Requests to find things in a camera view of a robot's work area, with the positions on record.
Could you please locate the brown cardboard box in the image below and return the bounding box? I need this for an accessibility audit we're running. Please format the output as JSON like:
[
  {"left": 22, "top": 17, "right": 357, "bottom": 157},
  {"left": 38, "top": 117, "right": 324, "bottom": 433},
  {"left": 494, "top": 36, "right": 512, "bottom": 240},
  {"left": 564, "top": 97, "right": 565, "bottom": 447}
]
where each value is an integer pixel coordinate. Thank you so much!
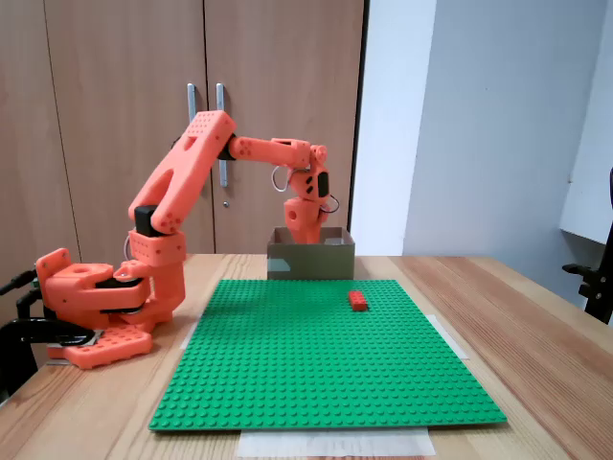
[{"left": 266, "top": 225, "right": 356, "bottom": 282}]

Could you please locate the green lego baseplate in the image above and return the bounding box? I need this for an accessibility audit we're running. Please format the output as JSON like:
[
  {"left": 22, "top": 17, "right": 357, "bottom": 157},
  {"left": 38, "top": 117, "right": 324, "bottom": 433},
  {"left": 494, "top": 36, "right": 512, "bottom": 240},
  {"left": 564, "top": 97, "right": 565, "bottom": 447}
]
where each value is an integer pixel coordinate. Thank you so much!
[{"left": 148, "top": 277, "right": 509, "bottom": 432}]

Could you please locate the wooden cupboard door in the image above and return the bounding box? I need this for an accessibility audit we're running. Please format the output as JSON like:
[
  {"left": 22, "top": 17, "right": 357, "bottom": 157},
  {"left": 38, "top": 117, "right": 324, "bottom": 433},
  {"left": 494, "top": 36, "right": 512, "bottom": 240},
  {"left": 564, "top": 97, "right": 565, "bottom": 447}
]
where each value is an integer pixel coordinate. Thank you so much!
[
  {"left": 45, "top": 0, "right": 208, "bottom": 255},
  {"left": 204, "top": 0, "right": 368, "bottom": 255}
]

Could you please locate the long masking tape strip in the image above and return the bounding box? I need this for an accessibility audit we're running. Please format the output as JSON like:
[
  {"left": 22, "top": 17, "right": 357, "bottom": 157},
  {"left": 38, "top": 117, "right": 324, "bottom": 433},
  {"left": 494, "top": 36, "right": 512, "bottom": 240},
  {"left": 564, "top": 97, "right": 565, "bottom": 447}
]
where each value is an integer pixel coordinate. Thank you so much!
[{"left": 238, "top": 427, "right": 437, "bottom": 459}]

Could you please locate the black metal stand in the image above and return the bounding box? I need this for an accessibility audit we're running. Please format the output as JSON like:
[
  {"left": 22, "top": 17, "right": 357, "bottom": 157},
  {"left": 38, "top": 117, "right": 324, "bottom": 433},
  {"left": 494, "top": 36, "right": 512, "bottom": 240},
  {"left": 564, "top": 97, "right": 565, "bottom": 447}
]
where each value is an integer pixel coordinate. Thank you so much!
[{"left": 562, "top": 167, "right": 613, "bottom": 325}]

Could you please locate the black table clamp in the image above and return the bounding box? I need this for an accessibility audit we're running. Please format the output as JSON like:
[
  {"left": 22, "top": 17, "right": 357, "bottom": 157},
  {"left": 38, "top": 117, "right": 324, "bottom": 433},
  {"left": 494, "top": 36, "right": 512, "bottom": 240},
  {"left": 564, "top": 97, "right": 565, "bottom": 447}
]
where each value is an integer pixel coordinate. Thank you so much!
[{"left": 0, "top": 318, "right": 100, "bottom": 403}]

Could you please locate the servo cable on arm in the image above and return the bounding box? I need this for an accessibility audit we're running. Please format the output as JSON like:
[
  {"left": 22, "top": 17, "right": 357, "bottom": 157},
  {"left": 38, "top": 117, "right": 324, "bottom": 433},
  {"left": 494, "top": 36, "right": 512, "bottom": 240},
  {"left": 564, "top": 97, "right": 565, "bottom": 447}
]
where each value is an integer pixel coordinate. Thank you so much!
[{"left": 270, "top": 164, "right": 342, "bottom": 216}]

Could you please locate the black power cable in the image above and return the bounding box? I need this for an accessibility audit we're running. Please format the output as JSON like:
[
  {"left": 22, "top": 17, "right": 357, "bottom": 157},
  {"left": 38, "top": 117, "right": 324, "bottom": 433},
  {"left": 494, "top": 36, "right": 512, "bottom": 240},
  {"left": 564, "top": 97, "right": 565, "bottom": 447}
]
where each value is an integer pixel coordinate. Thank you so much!
[
  {"left": 15, "top": 287, "right": 47, "bottom": 320},
  {"left": 0, "top": 270, "right": 39, "bottom": 296}
]

